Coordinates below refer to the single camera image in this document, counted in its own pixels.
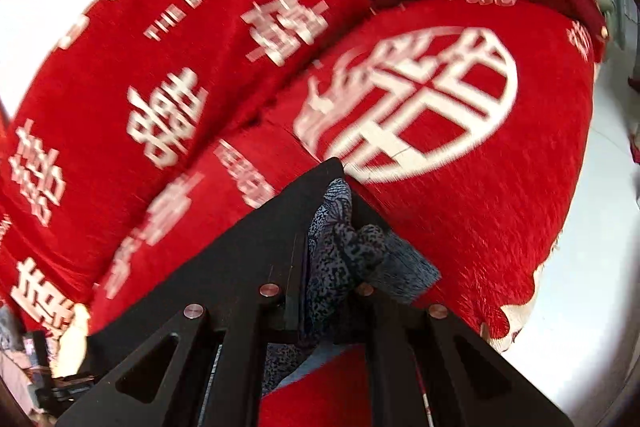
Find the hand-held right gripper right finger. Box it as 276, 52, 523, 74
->
344, 164, 576, 427

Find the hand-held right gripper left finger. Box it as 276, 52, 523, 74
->
55, 158, 352, 427

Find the black pants grey waistband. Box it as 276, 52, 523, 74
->
262, 178, 442, 395

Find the red printed sofa cover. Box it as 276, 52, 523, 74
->
0, 0, 608, 427

